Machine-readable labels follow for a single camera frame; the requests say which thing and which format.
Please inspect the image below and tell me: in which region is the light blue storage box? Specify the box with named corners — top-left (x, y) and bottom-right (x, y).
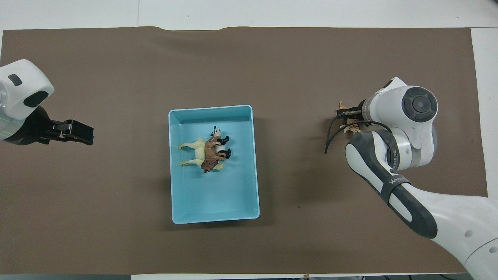
top-left (168, 104), bottom-right (261, 225)

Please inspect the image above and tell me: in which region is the cream horse toy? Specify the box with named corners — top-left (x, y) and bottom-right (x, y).
top-left (178, 138), bottom-right (225, 172)

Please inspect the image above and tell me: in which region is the brown table mat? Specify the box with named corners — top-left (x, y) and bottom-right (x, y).
top-left (0, 26), bottom-right (489, 276)

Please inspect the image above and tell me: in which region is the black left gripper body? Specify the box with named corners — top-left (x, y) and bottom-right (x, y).
top-left (49, 119), bottom-right (95, 146)

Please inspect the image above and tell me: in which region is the orange tiger toy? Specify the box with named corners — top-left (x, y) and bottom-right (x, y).
top-left (338, 101), bottom-right (361, 135)

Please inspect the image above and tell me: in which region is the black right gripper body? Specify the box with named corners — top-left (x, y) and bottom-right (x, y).
top-left (336, 100), bottom-right (367, 126)

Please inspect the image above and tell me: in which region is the brown lion toy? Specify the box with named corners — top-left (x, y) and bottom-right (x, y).
top-left (200, 140), bottom-right (228, 174)

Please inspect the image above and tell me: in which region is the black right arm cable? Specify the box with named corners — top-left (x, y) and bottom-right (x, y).
top-left (324, 110), bottom-right (392, 155)

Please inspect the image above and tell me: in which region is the black white panda toy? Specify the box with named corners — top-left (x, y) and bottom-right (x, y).
top-left (209, 126), bottom-right (232, 160)

